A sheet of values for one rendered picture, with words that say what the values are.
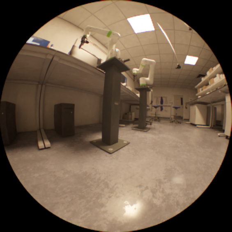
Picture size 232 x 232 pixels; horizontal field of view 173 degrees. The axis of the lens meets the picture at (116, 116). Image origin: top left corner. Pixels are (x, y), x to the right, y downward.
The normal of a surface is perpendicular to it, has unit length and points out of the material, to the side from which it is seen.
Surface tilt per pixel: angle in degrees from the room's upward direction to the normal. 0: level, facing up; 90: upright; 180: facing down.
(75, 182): 0
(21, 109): 90
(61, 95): 90
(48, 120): 90
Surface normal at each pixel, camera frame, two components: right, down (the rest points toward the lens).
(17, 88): 0.85, 0.07
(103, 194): 0.04, -1.00
